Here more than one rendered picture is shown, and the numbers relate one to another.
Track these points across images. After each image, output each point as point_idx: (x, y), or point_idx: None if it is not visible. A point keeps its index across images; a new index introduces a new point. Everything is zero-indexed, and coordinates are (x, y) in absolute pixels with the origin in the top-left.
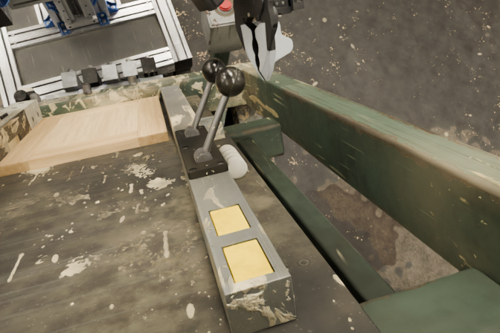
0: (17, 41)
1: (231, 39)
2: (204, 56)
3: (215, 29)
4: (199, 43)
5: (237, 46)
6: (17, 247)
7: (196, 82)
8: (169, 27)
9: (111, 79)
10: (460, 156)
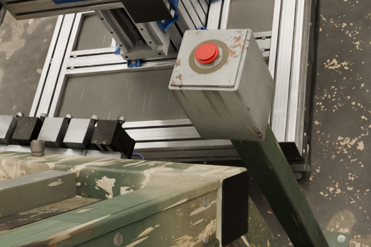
0: (75, 65)
1: (225, 117)
2: (349, 147)
3: (178, 92)
4: (350, 122)
5: (248, 134)
6: None
7: (104, 176)
8: (279, 84)
9: (47, 140)
10: None
